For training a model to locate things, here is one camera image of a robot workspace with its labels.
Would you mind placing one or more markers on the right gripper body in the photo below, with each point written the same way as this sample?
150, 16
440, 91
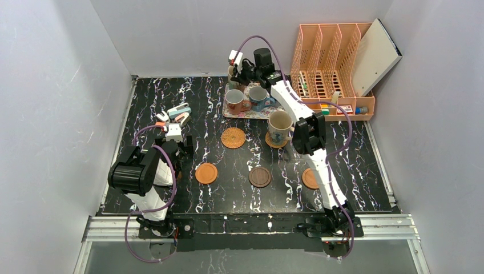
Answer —
245, 73

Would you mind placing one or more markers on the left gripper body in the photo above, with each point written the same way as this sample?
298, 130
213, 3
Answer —
185, 142

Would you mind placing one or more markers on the terracotta round coaster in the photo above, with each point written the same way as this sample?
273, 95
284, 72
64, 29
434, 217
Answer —
206, 173

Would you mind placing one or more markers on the woven rattan coaster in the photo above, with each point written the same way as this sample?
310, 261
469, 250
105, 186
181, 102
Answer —
233, 138
271, 144

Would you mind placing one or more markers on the beige mug with number three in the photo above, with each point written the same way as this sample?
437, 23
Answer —
280, 127

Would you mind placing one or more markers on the dark walnut round coaster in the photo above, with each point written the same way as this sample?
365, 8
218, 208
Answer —
259, 177

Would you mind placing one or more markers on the light wooden round coaster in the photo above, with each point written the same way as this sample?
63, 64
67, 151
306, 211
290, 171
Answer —
309, 179

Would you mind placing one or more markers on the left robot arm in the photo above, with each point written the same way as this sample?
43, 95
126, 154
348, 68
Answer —
137, 173

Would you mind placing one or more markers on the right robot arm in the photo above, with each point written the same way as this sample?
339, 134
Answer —
308, 138

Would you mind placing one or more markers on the blue mug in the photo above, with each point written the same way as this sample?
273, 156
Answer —
260, 99

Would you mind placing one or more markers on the pink floral mug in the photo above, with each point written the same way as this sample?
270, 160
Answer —
236, 103

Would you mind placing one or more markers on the white pink stapler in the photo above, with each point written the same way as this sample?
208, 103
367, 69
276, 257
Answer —
183, 119

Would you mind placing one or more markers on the white staple remover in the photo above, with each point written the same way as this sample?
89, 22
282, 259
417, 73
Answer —
162, 117

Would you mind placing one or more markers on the green white marker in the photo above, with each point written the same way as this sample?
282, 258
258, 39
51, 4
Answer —
303, 85

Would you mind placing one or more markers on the peach desk file organizer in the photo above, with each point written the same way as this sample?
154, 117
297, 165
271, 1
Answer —
325, 53

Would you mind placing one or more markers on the red card box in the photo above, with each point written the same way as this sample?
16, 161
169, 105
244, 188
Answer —
344, 108

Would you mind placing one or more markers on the blue cap bottle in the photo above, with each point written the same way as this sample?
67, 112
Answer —
361, 110

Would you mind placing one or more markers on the white board binder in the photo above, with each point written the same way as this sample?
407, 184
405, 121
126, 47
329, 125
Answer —
377, 54

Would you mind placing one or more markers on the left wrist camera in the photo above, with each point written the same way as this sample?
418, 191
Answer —
174, 133

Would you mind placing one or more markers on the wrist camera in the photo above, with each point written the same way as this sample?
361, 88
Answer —
235, 59
174, 133

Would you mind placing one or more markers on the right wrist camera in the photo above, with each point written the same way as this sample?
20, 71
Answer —
235, 59

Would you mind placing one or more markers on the aluminium front rail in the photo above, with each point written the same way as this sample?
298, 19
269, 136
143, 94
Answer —
248, 231

